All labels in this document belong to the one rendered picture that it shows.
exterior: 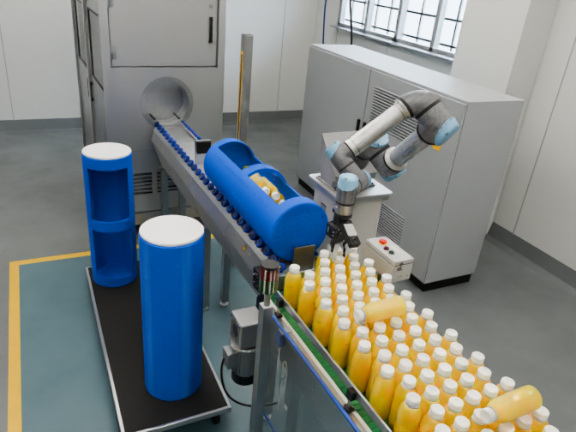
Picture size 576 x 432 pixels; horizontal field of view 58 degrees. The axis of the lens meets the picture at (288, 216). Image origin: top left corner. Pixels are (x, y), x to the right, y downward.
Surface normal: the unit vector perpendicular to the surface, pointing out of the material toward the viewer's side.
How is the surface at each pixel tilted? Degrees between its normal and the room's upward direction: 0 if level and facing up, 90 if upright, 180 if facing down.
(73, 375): 0
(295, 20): 90
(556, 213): 90
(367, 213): 90
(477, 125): 90
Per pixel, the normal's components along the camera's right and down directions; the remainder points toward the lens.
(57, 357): 0.09, -0.89
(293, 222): 0.45, 0.43
